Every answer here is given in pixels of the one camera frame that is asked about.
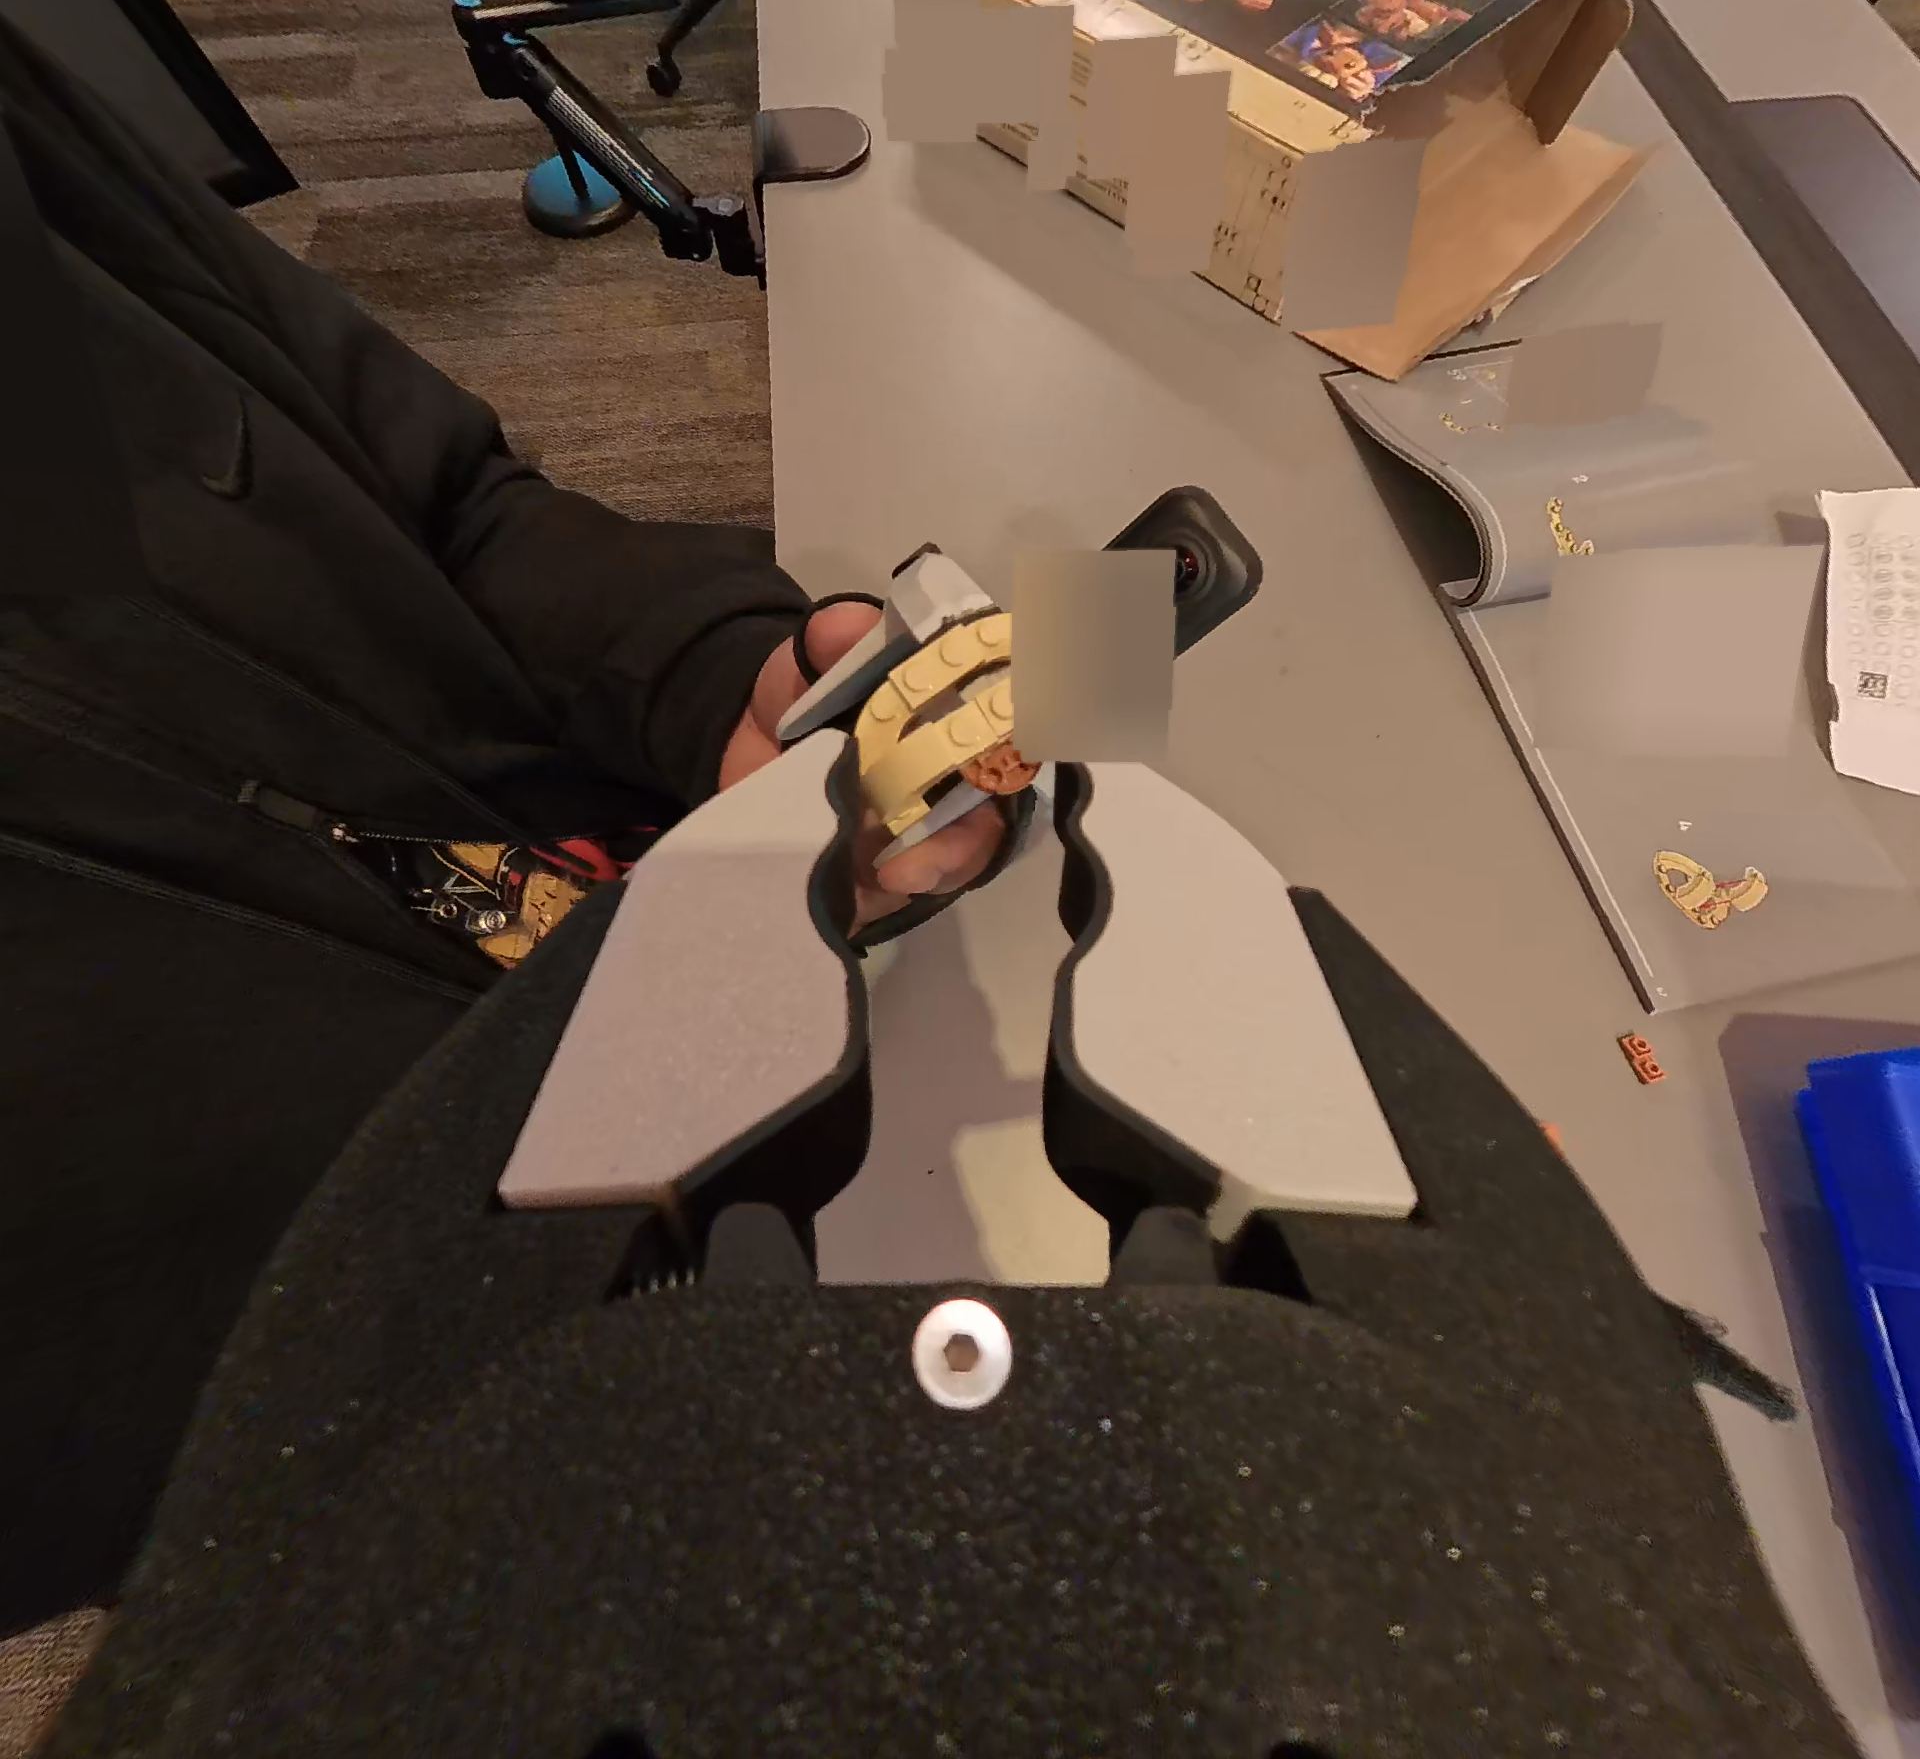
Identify grey instruction booklet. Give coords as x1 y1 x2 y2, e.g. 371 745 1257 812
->
1324 329 1920 1017

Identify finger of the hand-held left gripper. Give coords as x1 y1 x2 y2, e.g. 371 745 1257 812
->
895 776 1038 861
777 548 1015 745

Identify white printed paper sheet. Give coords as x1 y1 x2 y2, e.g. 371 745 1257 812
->
1810 481 1920 805

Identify brown cardboard piece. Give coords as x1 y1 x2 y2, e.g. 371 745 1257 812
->
895 0 1653 387

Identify dark desk cable cover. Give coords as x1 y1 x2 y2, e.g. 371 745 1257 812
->
1714 93 1920 405

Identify colourful lanyard keys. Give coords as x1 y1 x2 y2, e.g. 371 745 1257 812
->
354 825 625 976

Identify person's left hand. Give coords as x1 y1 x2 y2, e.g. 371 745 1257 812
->
717 590 1038 940

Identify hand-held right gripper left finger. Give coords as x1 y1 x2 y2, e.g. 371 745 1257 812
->
494 734 875 1220

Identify person's left forearm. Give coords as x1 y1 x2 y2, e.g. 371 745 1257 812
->
388 486 826 833

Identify blue plastic bin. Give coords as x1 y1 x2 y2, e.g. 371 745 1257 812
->
1797 1045 1920 1533

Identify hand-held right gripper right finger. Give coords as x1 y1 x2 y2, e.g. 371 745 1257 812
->
1040 759 1422 1233

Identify large tan arch brick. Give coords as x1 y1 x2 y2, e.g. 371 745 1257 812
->
852 606 1053 834

